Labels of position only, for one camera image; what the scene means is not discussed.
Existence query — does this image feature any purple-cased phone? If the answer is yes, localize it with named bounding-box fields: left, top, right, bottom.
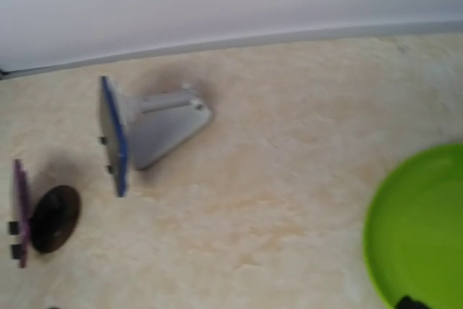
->
left=7, top=159, right=30, bottom=268

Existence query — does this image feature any round dark wooden stand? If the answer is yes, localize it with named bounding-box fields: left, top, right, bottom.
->
left=30, top=185, right=81, bottom=254

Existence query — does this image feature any green plate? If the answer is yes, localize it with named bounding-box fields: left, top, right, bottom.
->
left=362, top=143, right=462, bottom=308

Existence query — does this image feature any silver folding phone stand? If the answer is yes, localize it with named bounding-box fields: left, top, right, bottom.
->
left=116, top=85, right=213, bottom=171

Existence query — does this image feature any blue phone on silver stand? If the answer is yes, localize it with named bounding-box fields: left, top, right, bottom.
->
left=98, top=76, right=128, bottom=198

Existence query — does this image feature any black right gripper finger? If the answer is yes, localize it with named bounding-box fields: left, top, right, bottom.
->
left=394, top=296, right=429, bottom=309

